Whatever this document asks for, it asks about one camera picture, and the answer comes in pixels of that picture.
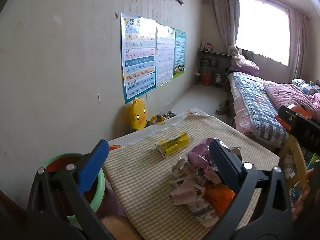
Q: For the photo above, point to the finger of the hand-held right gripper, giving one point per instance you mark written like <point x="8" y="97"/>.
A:
<point x="287" y="117"/>

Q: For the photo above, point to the printed paper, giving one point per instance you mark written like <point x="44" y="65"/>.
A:
<point x="185" y="192"/>

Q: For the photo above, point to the white blue wrapper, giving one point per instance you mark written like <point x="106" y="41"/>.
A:
<point x="202" y="213"/>

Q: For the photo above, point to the yellow wooden chair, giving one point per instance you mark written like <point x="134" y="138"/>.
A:
<point x="291" y="147"/>

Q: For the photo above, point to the orange printed box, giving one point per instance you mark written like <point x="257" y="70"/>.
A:
<point x="303" y="112"/>

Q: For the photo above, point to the grey toy pile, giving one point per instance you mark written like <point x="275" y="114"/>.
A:
<point x="170" y="114"/>

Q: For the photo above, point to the purple cloth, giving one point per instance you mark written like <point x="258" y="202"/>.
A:
<point x="113" y="205"/>

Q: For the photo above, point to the pair of shoes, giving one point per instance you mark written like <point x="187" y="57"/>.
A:
<point x="222" y="108"/>

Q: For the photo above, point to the red bin liner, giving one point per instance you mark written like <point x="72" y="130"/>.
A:
<point x="62" y="160"/>

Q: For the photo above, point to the green number wall poster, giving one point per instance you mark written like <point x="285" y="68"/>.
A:
<point x="179" y="52"/>

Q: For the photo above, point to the pale patterned curtain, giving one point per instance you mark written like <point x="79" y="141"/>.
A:
<point x="298" y="45"/>
<point x="225" y="17"/>

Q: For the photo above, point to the blue plaid pillow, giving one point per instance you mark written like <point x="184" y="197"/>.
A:
<point x="305" y="86"/>

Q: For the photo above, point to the beige checked tablecloth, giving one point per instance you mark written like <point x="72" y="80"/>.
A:
<point x="140" y="175"/>

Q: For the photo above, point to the pink snack wrapper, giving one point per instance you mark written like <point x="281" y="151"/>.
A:
<point x="197" y="158"/>

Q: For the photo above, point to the dark metal desk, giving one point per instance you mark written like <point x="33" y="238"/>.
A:
<point x="215" y="53"/>

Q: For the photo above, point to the pink pillow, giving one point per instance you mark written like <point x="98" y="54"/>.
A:
<point x="245" y="65"/>

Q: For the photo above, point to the white wall socket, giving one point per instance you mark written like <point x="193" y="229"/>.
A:
<point x="148" y="98"/>

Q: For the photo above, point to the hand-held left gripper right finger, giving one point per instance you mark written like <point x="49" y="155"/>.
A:
<point x="225" y="163"/>

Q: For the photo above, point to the orange plastic wrapper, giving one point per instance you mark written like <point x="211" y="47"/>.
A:
<point x="217" y="197"/>

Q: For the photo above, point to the small items on desk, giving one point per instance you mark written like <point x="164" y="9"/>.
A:
<point x="207" y="47"/>

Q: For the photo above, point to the white chart wall poster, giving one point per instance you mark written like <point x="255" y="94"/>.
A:
<point x="165" y="55"/>

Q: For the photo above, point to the yellow toy vehicle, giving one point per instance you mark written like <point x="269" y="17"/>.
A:
<point x="157" y="120"/>

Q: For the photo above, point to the person's right hand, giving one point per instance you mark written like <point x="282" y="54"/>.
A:
<point x="310" y="190"/>

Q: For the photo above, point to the pale bundled cloth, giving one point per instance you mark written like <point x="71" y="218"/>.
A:
<point x="234" y="51"/>

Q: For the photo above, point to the bed with blue plaid sheet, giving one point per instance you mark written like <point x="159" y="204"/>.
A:
<point x="252" y="100"/>

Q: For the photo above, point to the metal wall hook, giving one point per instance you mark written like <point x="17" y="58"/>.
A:
<point x="117" y="15"/>

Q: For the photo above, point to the green plastic bin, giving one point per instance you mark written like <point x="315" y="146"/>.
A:
<point x="98" y="195"/>

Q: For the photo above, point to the pink quilt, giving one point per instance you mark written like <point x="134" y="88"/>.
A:
<point x="287" y="95"/>

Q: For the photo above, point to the bright window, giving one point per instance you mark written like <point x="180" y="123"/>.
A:
<point x="262" y="27"/>

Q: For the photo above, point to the white container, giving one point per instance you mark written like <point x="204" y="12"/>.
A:
<point x="218" y="78"/>

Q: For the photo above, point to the yellow duck stool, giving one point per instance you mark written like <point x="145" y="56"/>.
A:
<point x="137" y="115"/>

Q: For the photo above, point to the yellow snack packet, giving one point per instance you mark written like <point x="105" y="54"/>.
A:
<point x="175" y="146"/>

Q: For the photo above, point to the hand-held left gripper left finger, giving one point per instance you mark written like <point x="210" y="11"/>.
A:
<point x="95" y="165"/>

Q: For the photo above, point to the orange bucket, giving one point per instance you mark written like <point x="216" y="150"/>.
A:
<point x="207" y="78"/>

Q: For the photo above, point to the blue letter wall poster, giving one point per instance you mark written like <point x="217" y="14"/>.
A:
<point x="137" y="62"/>

